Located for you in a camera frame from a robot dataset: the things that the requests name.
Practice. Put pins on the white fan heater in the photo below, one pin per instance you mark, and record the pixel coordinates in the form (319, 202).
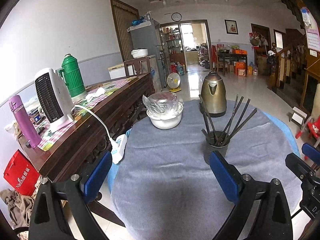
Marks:
(54, 99)

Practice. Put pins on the red plastic stool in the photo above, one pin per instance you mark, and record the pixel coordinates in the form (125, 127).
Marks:
(313, 126)

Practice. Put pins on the small round floor fan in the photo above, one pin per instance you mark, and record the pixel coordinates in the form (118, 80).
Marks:
(173, 82)

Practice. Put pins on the wall calendar poster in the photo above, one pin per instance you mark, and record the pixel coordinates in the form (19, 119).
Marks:
(311, 29)

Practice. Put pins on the gold electric kettle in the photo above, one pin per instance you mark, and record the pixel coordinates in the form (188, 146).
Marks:
(213, 92)

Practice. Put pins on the clear plastic bag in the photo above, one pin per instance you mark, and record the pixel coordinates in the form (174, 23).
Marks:
(162, 103)

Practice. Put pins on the crumpled beige cloth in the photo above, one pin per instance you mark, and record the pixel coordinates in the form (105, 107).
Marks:
(19, 206)

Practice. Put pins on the white power strip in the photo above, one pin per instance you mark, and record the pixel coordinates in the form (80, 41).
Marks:
(118, 148)

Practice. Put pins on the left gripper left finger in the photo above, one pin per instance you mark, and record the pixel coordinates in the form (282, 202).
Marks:
(48, 220)

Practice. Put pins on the dark chopstick four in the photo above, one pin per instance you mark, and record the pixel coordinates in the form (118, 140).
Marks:
(237, 124)

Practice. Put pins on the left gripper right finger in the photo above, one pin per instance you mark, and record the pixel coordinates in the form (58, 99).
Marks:
(272, 220)

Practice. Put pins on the grey refrigerator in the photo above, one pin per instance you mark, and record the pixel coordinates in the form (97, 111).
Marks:
(148, 35)

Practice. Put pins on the dark wooden side table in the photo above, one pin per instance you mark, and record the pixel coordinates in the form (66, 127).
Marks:
(231, 56)

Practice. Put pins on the white chest freezer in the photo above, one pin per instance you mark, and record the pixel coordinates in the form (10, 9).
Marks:
(117, 71)

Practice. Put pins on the purple thermos bottle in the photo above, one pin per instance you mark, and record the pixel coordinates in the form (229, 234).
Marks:
(23, 120)

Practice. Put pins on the framed wall picture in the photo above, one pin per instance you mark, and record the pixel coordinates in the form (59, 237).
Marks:
(231, 27)

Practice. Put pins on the dark chopstick one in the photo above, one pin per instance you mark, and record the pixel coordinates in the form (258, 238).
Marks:
(208, 122)

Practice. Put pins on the grey table cloth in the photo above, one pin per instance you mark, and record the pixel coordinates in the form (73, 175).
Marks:
(165, 190)

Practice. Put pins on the blue round table cover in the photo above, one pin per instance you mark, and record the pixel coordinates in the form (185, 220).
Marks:
(286, 130)

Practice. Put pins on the wooden chair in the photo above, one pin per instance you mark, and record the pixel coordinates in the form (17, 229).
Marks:
(139, 66)

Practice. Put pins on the green thermos jug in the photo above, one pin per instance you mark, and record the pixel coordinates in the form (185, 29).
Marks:
(71, 75)

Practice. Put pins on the red cardboard box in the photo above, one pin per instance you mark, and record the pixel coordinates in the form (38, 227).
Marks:
(21, 174)

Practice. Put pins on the white bowl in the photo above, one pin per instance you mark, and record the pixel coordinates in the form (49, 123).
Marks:
(167, 122)

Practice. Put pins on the round wall clock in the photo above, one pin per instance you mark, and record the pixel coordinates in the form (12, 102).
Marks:
(176, 17)

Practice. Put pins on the dark grey utensil cup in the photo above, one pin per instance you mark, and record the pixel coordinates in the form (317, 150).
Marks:
(210, 146)

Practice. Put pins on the dark chopstick seven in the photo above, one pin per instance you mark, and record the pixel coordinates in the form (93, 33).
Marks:
(206, 134)

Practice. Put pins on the dark carved wooden sideboard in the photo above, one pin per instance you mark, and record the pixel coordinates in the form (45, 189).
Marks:
(81, 144)

